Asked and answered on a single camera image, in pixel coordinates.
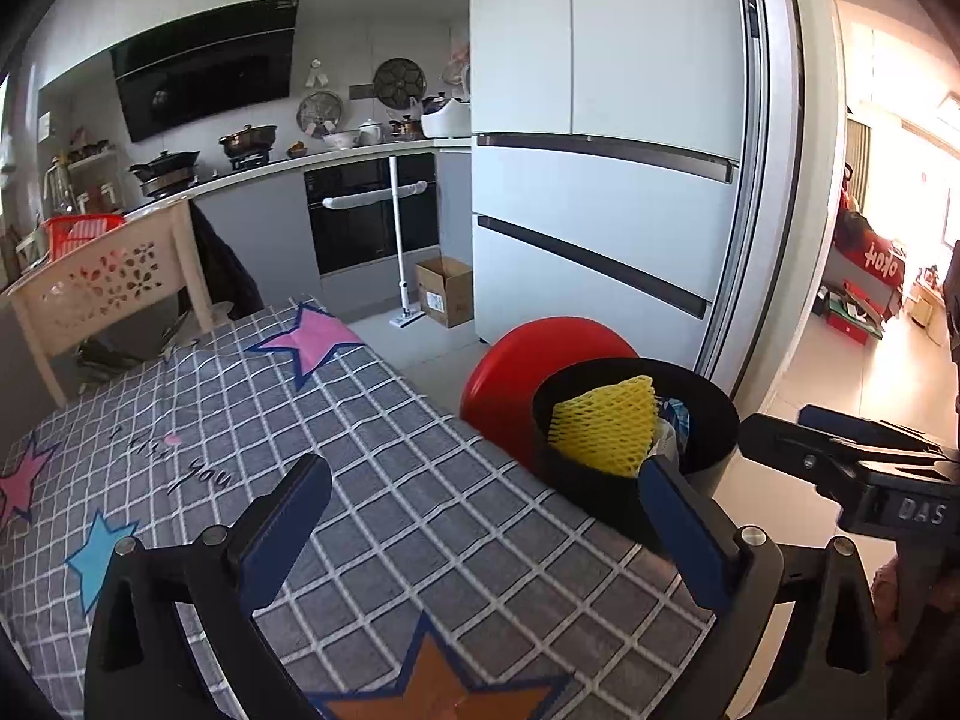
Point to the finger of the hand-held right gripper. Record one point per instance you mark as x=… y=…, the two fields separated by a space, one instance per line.
x=802 y=457
x=847 y=421

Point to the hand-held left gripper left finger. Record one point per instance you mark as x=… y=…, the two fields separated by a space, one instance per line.
x=289 y=532

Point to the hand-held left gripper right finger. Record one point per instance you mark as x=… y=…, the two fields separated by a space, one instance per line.
x=679 y=525

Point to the black trash bin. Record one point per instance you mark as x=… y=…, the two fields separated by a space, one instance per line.
x=585 y=487

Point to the yellow foam net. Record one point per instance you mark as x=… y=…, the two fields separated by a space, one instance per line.
x=600 y=420

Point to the person's right hand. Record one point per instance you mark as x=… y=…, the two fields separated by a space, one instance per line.
x=889 y=592

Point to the red gift box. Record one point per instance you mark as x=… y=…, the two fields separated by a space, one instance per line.
x=851 y=322

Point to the red printed bag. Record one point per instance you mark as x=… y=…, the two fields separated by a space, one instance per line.
x=874 y=255

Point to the red round stool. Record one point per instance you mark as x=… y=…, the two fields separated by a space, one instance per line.
x=525 y=367

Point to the dark jacket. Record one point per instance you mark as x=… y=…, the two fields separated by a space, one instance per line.
x=221 y=262

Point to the brown cardboard box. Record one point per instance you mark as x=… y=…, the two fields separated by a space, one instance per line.
x=446 y=292

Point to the black built-in oven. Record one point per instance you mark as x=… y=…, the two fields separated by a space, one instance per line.
x=352 y=240

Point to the grey kitchen base cabinet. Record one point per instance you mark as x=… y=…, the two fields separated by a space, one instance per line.
x=255 y=232

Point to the white floor mop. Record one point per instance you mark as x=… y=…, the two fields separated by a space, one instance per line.
x=397 y=240

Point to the beige cutout chair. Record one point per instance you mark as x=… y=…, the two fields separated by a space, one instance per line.
x=97 y=277

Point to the red plastic basket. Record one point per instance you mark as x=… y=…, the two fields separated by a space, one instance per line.
x=82 y=234

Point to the black wok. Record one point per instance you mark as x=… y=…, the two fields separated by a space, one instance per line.
x=165 y=163

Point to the bronze cooking pot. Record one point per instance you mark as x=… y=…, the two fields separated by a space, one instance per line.
x=247 y=141

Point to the white bowl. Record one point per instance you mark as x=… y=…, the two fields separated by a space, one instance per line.
x=341 y=140

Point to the white enamel pot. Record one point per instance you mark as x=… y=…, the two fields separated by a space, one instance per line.
x=371 y=132

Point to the silver metal jug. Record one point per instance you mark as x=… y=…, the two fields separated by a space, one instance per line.
x=57 y=189

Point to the small brown pot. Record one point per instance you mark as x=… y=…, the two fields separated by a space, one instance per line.
x=406 y=129

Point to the white refrigerator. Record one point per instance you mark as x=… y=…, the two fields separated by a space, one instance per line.
x=600 y=52

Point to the white hanging utensil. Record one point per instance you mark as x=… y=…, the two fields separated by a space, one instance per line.
x=316 y=75

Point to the round dark hanging tray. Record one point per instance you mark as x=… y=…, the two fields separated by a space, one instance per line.
x=399 y=81

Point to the black range hood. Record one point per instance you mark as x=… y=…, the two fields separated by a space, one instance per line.
x=202 y=75

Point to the grey sliding door frame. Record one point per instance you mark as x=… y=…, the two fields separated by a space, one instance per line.
x=795 y=165

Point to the white wall switch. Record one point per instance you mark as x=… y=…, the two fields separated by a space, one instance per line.
x=46 y=124

